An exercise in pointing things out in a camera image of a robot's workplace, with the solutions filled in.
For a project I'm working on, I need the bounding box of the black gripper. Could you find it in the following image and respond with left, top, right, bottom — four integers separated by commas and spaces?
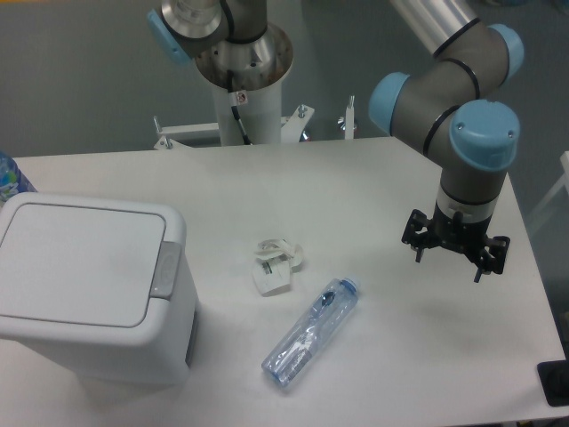
402, 198, 510, 283

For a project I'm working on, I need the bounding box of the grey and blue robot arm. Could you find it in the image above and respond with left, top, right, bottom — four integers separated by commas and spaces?
147, 1, 525, 275

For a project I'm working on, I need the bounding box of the white plastic trash can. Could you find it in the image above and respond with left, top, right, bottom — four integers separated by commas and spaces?
1, 193, 199, 384

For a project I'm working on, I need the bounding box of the white trash can lid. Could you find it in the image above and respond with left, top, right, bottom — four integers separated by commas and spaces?
1, 203, 165, 327

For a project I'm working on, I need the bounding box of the black device at table corner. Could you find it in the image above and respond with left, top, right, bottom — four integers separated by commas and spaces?
537, 359, 568, 407

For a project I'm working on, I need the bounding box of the clear blue plastic bottle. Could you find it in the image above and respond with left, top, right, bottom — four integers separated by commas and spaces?
261, 277, 360, 389

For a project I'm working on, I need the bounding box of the blue labelled bottle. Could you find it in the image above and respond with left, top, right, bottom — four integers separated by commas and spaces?
0, 152, 37, 206

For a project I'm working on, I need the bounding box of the white frame at right edge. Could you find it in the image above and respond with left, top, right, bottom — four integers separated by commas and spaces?
528, 150, 569, 232

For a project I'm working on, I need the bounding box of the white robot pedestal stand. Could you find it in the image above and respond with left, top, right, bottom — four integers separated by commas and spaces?
152, 22, 359, 151

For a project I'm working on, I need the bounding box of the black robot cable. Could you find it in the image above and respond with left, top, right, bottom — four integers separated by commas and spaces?
226, 68, 254, 146

